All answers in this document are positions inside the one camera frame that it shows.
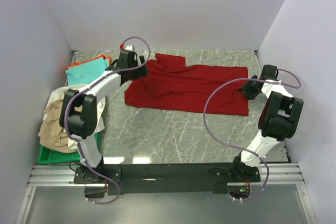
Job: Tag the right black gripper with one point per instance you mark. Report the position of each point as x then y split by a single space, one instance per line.
250 88

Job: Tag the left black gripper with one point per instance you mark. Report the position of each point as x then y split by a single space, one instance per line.
138 70

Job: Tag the red t shirt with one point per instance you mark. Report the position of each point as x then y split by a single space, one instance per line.
172 85

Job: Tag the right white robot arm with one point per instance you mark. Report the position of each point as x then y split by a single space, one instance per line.
278 120

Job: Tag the folded orange t shirt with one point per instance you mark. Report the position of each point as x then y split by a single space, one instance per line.
101 56

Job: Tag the folded teal t shirt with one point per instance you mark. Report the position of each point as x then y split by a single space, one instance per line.
86 73

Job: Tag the beige t shirt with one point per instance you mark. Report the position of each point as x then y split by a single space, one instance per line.
52 135

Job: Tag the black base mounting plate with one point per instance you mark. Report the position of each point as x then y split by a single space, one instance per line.
167 178

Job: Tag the green plastic tray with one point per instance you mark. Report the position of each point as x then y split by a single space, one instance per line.
50 157

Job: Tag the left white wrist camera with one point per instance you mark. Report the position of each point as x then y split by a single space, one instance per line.
127 47

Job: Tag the aluminium rail frame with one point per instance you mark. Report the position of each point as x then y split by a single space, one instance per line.
273 174

